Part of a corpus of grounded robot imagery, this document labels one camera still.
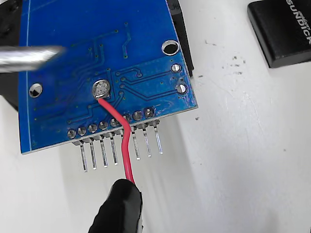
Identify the black plastic board bracket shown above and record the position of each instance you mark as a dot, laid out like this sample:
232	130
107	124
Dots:
8	85

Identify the blue printed circuit board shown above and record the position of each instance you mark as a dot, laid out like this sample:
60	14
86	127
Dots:
60	109

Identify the black Sundick clamp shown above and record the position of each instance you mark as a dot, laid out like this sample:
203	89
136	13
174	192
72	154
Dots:
279	36

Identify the silver soldering iron tip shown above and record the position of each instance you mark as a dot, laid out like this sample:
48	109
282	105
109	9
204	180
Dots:
24	57

